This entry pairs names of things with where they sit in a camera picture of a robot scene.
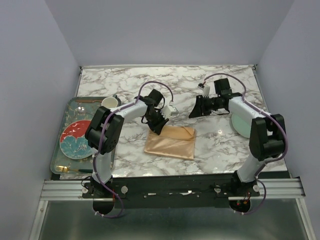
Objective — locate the grey-green ceramic mug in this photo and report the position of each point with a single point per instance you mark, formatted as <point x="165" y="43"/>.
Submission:
<point x="111" y="102"/>

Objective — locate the red and teal plate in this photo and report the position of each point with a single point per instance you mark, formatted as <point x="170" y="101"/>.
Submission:
<point x="73" y="143"/>

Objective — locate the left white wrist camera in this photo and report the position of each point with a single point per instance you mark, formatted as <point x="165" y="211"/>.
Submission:
<point x="169" y="111"/>

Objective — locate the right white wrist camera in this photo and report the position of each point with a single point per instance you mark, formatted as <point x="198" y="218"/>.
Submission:
<point x="205" y="89"/>

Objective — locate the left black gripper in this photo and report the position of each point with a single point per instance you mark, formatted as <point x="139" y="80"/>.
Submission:
<point x="157" y="128"/>

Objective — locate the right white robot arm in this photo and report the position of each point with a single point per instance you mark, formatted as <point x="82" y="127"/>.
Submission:
<point x="268" y="141"/>

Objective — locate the gold fork green handle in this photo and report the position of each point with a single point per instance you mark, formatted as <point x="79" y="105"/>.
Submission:
<point x="65" y="169"/>

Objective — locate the floral teal serving tray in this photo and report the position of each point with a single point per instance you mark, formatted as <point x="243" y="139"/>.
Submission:
<point x="71" y="115"/>

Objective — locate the peach cloth napkin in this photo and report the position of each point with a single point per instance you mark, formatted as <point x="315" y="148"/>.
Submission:
<point x="173" y="141"/>

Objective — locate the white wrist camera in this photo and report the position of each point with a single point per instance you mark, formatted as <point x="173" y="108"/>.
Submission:
<point x="205" y="89"/>
<point x="169" y="111"/>

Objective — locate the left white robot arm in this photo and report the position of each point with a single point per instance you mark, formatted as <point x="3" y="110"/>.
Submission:
<point x="106" y="126"/>

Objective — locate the mint green floral plate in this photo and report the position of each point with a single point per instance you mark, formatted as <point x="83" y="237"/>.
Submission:
<point x="242" y="124"/>

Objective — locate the silver metal spoon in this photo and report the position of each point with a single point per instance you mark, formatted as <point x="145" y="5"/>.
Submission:
<point x="82" y="110"/>

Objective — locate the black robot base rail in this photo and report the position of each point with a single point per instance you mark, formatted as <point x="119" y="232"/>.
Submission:
<point x="179" y="191"/>

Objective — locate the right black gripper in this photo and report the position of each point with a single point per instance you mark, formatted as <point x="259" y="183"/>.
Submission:
<point x="200" y="109"/>

